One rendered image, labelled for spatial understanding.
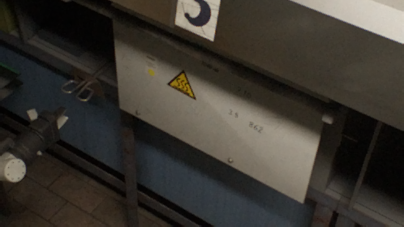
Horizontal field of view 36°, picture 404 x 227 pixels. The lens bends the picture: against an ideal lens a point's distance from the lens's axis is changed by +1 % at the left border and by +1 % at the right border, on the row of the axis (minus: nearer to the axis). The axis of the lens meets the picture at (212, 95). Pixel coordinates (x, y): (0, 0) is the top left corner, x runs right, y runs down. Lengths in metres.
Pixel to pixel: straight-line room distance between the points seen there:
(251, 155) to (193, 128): 0.18
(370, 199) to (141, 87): 0.71
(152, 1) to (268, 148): 0.55
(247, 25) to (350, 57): 0.19
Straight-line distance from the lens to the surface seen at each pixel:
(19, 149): 1.83
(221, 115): 1.58
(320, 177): 1.74
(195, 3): 1.15
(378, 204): 1.80
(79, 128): 2.48
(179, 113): 1.67
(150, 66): 1.63
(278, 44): 1.09
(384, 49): 1.02
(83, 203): 2.79
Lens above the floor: 2.24
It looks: 44 degrees down
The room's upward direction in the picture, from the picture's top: 4 degrees clockwise
